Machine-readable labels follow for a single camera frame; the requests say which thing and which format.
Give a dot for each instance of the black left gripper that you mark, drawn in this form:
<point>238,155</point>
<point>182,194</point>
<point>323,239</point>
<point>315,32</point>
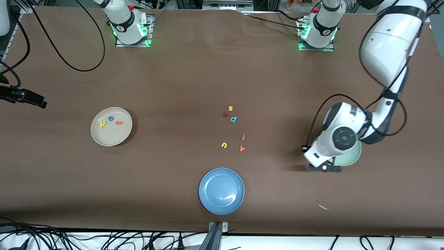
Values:
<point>303,150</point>

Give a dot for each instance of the teal foam letter p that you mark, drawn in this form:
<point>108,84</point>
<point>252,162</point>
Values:
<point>233,119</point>

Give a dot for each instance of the grey power strip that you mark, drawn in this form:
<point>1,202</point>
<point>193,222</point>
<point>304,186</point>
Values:
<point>227,5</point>

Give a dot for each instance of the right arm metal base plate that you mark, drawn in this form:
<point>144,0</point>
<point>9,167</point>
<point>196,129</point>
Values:
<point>150,34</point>

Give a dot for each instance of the orange decorative object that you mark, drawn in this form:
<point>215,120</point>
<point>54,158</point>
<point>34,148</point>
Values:
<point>298,3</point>

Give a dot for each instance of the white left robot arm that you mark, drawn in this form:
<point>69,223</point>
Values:
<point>388,41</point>

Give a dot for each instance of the blue plate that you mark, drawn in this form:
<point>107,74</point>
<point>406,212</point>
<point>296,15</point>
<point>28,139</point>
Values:
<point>221,191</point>

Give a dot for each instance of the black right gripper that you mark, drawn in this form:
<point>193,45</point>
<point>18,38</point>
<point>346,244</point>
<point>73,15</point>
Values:
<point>5,90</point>

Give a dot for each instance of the light green plate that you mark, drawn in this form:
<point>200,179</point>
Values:
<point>352,158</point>

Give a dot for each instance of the beige brown plate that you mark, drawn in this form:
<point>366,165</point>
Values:
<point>111,137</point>

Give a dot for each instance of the brown table cover sheet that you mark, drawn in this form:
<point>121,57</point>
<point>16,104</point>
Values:
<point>208,69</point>

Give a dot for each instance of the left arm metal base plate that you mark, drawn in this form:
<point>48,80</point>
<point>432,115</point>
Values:
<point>315,49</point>

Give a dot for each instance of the white paper scrap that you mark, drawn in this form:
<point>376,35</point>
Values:
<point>324,207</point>

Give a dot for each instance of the aluminium frame profile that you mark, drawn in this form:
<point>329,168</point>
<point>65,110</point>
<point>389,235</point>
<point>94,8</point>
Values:
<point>437,4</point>
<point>27,8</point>

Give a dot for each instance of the grey metal camera bracket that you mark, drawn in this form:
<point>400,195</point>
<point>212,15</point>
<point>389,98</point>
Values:
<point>216,239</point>

